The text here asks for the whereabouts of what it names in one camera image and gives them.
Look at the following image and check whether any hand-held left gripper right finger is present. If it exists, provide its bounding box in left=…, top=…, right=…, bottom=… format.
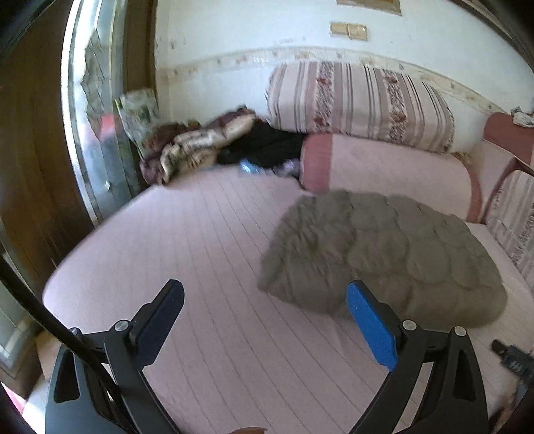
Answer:
left=345, top=279, right=490, bottom=434

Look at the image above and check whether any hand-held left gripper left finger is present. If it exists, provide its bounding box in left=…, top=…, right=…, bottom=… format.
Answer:
left=45, top=279, right=197, bottom=434

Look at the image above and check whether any olive quilted hooded jacket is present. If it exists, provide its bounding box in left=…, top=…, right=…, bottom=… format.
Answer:
left=258, top=189, right=508, bottom=331

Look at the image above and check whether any black clothes pile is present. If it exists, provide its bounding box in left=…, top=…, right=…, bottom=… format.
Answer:
left=217, top=122, right=308, bottom=168

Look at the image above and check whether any pink quilted bed cover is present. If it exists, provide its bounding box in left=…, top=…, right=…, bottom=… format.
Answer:
left=35, top=167, right=534, bottom=434

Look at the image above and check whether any pink bolster pillow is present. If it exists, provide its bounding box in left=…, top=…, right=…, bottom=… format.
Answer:
left=299, top=134, right=485, bottom=223

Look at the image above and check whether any brown beige crumpled blanket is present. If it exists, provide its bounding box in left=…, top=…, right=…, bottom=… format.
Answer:
left=139, top=107, right=258, bottom=185

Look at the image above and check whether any lilac cloth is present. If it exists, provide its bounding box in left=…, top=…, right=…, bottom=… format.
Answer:
left=273, top=161, right=302, bottom=179

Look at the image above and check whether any floral cushion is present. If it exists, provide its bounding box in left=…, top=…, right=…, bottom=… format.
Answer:
left=114, top=87, right=162, bottom=156

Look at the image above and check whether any stained glass door panel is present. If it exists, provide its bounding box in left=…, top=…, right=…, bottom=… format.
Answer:
left=60, top=0, right=140, bottom=228

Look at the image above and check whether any striped floral folded quilt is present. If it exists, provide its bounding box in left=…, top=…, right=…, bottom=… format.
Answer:
left=265, top=61, right=455, bottom=154

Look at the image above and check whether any white crumpled cloth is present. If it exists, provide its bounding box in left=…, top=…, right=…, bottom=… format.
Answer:
left=511, top=107, right=534, bottom=128

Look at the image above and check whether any thick black cable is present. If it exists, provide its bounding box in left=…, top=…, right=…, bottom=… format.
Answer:
left=0, top=254, right=123, bottom=434

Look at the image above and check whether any brown wooden door frame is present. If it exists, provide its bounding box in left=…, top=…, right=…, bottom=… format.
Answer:
left=0, top=0, right=96, bottom=303

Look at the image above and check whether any gold wall switch plate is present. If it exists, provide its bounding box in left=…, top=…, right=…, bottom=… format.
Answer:
left=330, top=22, right=370, bottom=41

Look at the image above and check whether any framed wall picture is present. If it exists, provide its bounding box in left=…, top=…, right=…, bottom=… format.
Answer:
left=336, top=0, right=402, bottom=16

